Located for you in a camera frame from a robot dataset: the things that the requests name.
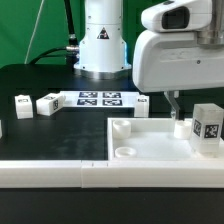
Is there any white part at left edge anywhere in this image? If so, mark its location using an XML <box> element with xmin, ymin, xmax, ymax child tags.
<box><xmin>0</xmin><ymin>120</ymin><xmax>3</xmax><ymax>139</ymax></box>

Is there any white fiducial marker base plate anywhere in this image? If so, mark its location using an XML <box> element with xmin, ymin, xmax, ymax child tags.
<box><xmin>62</xmin><ymin>91</ymin><xmax>139</xmax><ymax>108</ymax></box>

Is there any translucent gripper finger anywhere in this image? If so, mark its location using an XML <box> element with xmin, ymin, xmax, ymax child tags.
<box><xmin>164</xmin><ymin>91</ymin><xmax>183</xmax><ymax>120</ymax></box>

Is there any white U-shaped obstacle fence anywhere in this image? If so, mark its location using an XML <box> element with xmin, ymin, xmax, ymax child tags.
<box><xmin>0</xmin><ymin>160</ymin><xmax>224</xmax><ymax>188</ymax></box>

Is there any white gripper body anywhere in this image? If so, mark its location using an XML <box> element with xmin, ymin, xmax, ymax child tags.
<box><xmin>132</xmin><ymin>30</ymin><xmax>224</xmax><ymax>92</ymax></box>

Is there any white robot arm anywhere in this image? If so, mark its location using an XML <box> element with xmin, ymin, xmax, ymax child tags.
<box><xmin>74</xmin><ymin>0</ymin><xmax>224</xmax><ymax>118</ymax></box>

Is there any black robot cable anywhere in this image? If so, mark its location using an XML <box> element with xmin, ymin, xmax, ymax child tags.
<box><xmin>28</xmin><ymin>0</ymin><xmax>81</xmax><ymax>65</ymax></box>

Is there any thin white cable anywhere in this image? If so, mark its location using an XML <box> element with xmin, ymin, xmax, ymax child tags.
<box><xmin>24</xmin><ymin>0</ymin><xmax>46</xmax><ymax>65</ymax></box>

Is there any white square tabletop part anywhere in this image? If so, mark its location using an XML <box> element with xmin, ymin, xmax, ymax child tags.
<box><xmin>107</xmin><ymin>118</ymin><xmax>224</xmax><ymax>161</ymax></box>

